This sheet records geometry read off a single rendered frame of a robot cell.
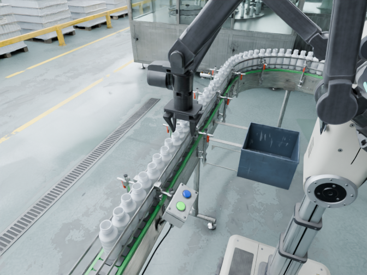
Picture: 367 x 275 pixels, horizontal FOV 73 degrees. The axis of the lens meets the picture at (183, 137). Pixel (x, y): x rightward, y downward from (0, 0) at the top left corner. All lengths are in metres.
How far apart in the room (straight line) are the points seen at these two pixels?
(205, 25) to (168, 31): 4.04
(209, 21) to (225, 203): 1.97
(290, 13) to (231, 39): 3.30
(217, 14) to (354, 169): 0.63
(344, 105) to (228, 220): 1.80
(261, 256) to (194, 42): 1.52
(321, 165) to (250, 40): 3.49
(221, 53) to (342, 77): 3.86
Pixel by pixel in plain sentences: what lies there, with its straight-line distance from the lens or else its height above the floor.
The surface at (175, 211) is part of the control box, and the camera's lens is 0.92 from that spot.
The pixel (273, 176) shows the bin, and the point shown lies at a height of 0.81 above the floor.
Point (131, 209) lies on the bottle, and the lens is 0.93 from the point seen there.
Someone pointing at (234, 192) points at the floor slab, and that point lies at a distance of 2.51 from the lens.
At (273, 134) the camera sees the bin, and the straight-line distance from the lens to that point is 1.74.
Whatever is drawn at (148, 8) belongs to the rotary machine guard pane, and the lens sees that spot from 4.78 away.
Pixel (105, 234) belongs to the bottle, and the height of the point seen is 1.14.
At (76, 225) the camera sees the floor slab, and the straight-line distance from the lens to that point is 2.41.
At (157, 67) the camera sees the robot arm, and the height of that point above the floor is 1.60.
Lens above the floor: 1.85
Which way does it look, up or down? 36 degrees down
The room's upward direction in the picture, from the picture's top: straight up
